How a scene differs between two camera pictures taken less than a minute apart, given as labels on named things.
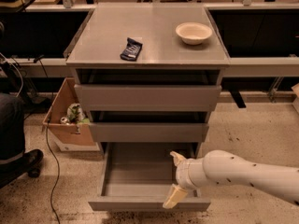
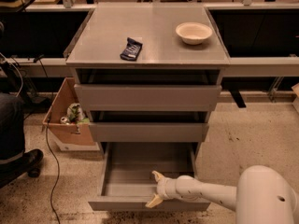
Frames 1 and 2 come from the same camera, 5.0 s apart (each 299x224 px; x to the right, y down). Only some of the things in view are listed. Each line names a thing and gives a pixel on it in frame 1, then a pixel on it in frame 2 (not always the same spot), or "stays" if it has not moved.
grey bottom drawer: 137,176 stays
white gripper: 181,173 -> 163,189
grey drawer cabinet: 148,76 stays
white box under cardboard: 79,147 stays
